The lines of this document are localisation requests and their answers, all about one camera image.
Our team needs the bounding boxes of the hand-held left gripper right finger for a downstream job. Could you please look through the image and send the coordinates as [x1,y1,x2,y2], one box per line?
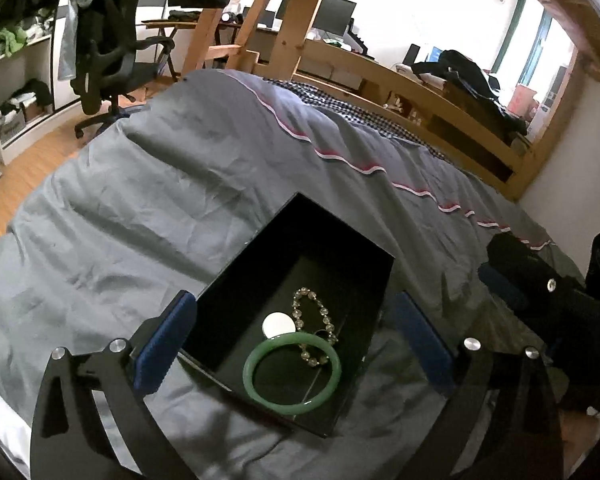
[394,291,566,480]

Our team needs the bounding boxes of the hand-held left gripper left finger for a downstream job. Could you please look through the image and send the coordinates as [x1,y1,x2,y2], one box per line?
[30,290,198,480]

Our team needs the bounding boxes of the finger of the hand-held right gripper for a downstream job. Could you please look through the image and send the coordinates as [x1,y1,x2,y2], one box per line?
[477,262,553,323]
[486,233,588,303]

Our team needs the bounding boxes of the green jade bangle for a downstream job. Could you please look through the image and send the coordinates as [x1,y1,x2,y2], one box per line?
[243,335,343,415]

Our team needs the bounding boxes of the clear bead bracelet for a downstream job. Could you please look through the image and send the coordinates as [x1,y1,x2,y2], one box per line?
[292,287,340,366]

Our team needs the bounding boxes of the black jewelry box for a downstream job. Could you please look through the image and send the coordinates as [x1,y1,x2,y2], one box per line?
[179,191,396,439]

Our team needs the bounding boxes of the white round disc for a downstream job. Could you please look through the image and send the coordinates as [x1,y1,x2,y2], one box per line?
[262,312,297,340]

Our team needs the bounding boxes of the pink box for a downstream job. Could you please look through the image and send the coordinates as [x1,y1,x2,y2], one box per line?
[509,84,539,117]

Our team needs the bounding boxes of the grey duvet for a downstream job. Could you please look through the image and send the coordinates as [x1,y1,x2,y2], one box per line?
[0,69,588,480]

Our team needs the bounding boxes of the pile of black clothes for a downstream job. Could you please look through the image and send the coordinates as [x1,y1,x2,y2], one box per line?
[412,49,529,137]

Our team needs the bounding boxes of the checkered bed sheet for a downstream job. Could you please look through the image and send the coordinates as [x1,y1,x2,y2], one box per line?
[265,79,481,181]

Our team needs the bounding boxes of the black office chair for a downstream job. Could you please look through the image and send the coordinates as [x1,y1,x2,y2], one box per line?
[73,0,177,139]

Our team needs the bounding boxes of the white shelf unit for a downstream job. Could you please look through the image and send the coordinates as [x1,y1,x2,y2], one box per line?
[0,7,57,167]

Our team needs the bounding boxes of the black computer monitor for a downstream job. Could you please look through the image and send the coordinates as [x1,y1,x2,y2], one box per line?
[312,0,358,39]

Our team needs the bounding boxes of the wooden desk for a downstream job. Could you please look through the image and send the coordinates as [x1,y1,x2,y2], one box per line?
[141,9,243,83]

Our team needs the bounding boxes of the green cloth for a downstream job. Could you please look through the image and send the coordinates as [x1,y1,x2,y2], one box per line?
[0,26,31,58]

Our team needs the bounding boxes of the grey jacket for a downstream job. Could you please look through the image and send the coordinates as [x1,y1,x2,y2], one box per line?
[61,0,137,82]

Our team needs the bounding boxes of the wooden bed frame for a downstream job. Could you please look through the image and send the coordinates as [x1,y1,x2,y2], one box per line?
[180,0,600,202]

